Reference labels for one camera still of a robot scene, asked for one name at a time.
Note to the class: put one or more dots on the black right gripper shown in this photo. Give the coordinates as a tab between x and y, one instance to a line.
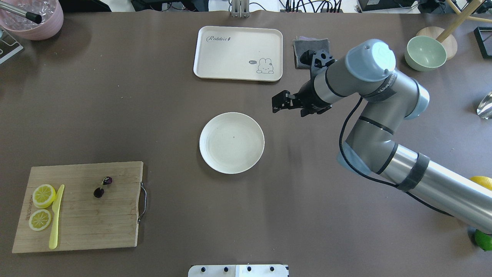
309	99

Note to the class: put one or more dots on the white round plate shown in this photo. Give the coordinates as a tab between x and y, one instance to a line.
231	143

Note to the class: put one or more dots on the dark red cherry pair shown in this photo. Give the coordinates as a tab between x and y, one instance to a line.
99	191

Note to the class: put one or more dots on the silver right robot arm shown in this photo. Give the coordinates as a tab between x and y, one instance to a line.
369	70

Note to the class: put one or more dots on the cream rabbit tray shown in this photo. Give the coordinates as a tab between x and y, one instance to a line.
239	53

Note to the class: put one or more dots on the grey folded cloth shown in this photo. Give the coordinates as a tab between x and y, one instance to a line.
303	44

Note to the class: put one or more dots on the mint green bowl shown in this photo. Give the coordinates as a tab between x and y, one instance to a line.
425	54

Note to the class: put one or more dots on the wooden cup stand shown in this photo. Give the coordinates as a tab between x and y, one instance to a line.
444	36

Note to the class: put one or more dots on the metal ice scoop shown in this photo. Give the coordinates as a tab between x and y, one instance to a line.
484	109

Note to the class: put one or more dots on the yellow lemon outer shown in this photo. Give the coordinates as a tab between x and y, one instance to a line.
483	181

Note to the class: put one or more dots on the bamboo cutting board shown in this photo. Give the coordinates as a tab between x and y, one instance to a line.
85	222

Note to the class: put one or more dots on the green lime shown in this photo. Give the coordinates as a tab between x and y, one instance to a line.
482	240

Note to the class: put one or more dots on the pink ice bowl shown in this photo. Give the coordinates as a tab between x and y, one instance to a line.
32	19

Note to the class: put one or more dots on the lemon slice upper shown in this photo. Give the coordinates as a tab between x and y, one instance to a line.
43	196

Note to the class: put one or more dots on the lemon slice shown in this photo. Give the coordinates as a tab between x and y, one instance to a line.
40	220
43	196

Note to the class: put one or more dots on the yellow plastic knife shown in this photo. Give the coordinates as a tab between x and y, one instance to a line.
53	239

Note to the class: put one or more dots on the lemon slice lower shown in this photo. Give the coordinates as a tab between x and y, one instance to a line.
40	220

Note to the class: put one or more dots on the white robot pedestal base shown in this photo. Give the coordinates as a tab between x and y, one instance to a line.
239	270

